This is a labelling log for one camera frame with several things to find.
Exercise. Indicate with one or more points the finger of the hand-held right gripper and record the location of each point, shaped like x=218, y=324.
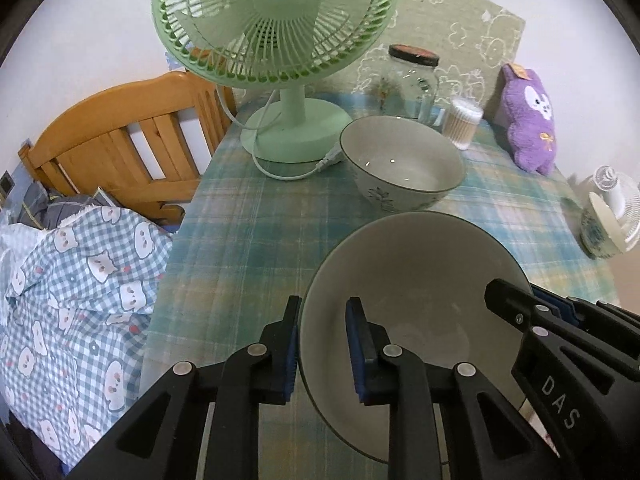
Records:
x=512, y=302
x=555, y=302

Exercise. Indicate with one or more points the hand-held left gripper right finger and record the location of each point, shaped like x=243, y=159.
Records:
x=356, y=350

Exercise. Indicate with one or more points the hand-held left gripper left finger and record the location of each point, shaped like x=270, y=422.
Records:
x=287, y=355

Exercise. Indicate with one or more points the small floral ceramic bowl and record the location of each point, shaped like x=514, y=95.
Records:
x=597, y=232

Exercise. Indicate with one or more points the green-rimmed ceramic bowl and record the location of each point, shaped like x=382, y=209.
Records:
x=400, y=150
x=425, y=285

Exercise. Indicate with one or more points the plaid tablecloth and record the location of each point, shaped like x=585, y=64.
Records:
x=240, y=240

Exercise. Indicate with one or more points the white fan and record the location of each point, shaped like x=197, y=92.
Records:
x=617, y=190

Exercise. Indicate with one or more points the purple plush toy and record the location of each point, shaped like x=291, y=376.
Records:
x=527, y=130

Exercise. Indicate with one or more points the cotton swab container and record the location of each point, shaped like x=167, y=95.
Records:
x=462, y=125

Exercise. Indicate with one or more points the small white bottle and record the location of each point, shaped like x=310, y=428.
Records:
x=439, y=117

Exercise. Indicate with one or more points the blue checked printed blanket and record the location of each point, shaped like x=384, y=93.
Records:
x=75, y=310

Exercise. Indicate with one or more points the glass jar with dark lid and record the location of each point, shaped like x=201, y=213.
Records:
x=407, y=85

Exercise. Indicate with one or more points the grey plaid cloth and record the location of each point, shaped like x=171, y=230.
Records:
x=60, y=207

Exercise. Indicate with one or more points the wooden headboard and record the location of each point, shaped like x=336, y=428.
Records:
x=100, y=135

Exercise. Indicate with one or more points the green printed mat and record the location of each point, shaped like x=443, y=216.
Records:
x=450, y=20

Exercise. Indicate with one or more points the green desk fan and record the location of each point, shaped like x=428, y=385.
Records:
x=280, y=10

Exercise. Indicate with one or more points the blue wall sticker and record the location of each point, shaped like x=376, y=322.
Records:
x=172, y=61

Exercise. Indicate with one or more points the dark wall socket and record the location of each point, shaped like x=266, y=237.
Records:
x=6, y=182

